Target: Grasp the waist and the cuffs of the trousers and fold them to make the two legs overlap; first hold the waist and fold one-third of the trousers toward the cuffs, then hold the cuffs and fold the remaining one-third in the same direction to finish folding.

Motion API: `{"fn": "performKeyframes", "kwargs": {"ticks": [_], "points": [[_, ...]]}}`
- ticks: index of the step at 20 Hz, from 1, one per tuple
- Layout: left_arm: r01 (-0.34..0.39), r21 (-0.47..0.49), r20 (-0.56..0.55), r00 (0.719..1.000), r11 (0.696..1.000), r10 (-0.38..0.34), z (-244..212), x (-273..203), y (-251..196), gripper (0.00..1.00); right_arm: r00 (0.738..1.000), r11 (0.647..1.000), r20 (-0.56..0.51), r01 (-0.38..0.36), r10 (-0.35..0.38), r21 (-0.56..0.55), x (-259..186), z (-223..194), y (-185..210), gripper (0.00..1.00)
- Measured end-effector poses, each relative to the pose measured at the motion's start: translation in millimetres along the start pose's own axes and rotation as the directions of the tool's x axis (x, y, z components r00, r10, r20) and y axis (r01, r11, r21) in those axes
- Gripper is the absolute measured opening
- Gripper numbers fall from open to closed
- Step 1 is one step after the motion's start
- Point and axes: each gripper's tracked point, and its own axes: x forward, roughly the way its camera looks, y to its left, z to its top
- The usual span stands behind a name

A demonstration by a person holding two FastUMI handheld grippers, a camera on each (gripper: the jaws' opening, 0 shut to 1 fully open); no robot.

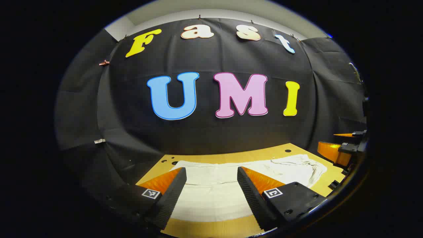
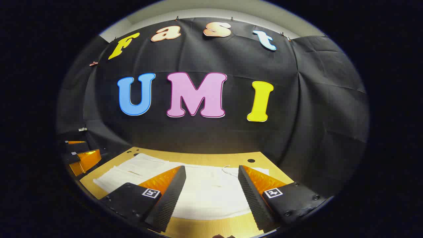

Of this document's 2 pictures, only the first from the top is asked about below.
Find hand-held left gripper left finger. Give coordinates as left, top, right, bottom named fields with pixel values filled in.
left=99, top=167, right=187, bottom=231

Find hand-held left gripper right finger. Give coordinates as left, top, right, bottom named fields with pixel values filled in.
left=237, top=166, right=328, bottom=232

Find black backdrop cloth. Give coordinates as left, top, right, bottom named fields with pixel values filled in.
left=55, top=18, right=368, bottom=199

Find white jeans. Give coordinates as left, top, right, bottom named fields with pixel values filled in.
left=169, top=154, right=327, bottom=222

